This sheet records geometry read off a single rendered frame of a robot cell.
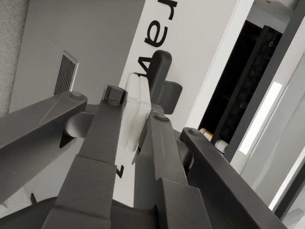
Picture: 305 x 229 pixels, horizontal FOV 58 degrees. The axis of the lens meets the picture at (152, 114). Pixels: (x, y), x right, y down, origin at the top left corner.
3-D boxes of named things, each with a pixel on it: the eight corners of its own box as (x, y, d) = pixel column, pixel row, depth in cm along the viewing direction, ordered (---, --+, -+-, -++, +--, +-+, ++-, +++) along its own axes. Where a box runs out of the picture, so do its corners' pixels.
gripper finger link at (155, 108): (147, 131, 13) (203, 148, 14) (145, 100, 18) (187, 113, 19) (138, 157, 14) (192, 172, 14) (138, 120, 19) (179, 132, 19)
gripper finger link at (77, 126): (110, 150, 14) (51, 132, 13) (118, 114, 18) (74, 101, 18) (119, 123, 13) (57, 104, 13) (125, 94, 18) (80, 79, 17)
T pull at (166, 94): (124, 131, 23) (132, 140, 22) (153, 46, 21) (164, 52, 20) (155, 131, 26) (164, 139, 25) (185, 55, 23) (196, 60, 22)
